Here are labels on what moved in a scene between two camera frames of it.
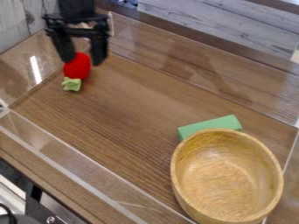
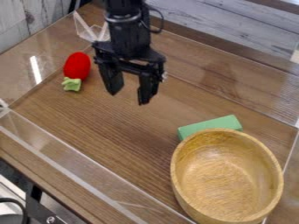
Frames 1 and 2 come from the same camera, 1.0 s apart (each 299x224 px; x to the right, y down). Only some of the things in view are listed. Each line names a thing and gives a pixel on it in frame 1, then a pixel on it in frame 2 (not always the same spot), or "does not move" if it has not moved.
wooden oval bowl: [227, 177] does not move
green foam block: [228, 122] does not move
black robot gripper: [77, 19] to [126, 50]
